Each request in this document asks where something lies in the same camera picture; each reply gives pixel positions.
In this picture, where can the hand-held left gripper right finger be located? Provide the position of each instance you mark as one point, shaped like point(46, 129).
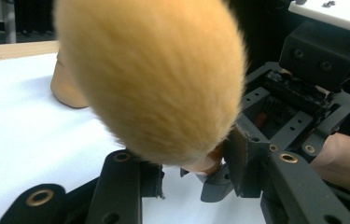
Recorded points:
point(291, 193)

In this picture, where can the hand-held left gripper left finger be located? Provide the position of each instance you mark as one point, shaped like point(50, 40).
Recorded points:
point(121, 186)

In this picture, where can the fluffy orange plush toy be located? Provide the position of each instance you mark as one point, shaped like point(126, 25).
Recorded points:
point(151, 81)

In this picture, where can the tan bear brush holder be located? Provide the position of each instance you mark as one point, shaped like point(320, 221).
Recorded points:
point(67, 90)

